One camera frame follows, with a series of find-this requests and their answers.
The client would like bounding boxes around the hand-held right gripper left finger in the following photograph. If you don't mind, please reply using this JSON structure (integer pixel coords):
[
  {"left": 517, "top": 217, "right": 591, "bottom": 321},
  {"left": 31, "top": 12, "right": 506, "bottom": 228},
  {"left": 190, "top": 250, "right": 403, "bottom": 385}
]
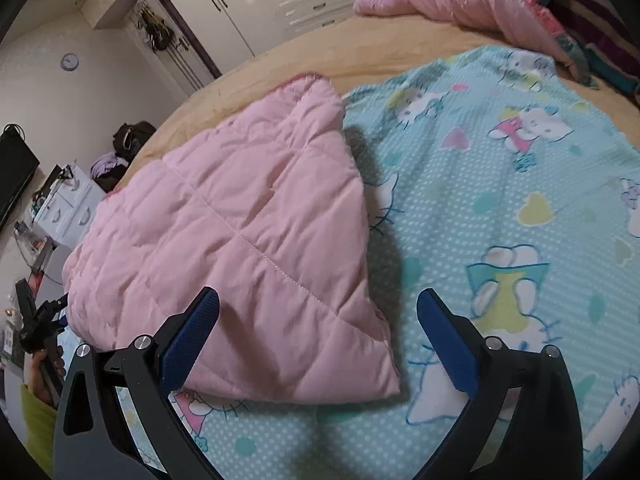
[{"left": 52, "top": 286, "right": 226, "bottom": 480}]

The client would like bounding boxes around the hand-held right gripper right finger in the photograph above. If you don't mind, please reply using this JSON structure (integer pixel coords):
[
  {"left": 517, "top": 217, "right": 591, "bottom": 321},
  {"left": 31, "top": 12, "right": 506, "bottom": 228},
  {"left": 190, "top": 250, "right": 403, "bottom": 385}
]
[{"left": 410, "top": 287, "right": 585, "bottom": 480}]

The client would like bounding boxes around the pink quilted jacket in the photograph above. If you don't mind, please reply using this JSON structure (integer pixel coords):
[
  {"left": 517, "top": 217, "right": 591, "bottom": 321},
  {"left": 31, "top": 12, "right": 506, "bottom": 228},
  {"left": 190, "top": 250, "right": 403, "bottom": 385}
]
[{"left": 62, "top": 74, "right": 402, "bottom": 405}]

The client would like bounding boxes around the person's left forearm green sleeve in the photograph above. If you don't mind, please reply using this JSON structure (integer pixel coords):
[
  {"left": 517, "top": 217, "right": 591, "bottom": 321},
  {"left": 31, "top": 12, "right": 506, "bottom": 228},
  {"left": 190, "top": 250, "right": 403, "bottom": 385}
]
[{"left": 20, "top": 382, "right": 59, "bottom": 478}]

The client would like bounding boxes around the purple clothes pile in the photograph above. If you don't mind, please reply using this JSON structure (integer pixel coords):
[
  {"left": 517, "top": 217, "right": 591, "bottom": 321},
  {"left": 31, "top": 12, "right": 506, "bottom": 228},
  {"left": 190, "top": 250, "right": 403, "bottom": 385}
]
[{"left": 90, "top": 152, "right": 132, "bottom": 182}]

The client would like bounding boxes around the person's left hand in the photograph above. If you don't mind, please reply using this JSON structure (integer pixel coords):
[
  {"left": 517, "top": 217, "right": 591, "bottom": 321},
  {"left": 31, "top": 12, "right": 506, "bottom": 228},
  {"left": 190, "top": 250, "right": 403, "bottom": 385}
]
[{"left": 27, "top": 346, "right": 67, "bottom": 407}]

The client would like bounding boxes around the white chest of drawers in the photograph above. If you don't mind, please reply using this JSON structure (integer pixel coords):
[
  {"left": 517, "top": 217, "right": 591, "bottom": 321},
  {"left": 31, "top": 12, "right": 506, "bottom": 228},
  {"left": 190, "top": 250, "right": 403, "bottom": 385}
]
[{"left": 32, "top": 162, "right": 103, "bottom": 248}]

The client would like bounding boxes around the blue cartoon printed blanket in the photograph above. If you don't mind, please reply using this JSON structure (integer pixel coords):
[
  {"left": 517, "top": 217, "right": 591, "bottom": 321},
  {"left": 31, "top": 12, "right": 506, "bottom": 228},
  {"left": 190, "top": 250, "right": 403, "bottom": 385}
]
[{"left": 55, "top": 45, "right": 640, "bottom": 480}]

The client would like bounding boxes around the black television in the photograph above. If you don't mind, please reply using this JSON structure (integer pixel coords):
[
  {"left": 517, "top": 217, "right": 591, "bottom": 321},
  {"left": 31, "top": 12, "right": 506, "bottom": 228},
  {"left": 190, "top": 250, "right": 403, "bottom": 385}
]
[{"left": 0, "top": 132, "right": 41, "bottom": 231}]

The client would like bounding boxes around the dark bag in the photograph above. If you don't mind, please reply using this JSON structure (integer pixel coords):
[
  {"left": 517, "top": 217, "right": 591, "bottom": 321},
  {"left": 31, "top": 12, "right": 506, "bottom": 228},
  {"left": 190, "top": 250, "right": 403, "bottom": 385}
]
[{"left": 112, "top": 121, "right": 157, "bottom": 157}]

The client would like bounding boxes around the door with hanging items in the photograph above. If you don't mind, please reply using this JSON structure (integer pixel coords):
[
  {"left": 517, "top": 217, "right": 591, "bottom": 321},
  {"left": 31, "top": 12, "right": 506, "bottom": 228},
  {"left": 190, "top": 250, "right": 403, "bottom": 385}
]
[{"left": 125, "top": 0, "right": 223, "bottom": 98}]

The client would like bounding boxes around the tan bedspread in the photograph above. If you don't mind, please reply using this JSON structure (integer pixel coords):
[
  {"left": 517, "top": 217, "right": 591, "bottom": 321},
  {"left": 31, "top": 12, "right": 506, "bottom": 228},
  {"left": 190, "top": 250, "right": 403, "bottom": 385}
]
[{"left": 127, "top": 10, "right": 640, "bottom": 191}]

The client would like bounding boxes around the striped dark red cloth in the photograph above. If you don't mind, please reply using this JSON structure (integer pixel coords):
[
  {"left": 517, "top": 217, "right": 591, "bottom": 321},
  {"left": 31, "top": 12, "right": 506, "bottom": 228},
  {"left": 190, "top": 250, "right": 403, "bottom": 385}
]
[{"left": 545, "top": 0, "right": 640, "bottom": 96}]

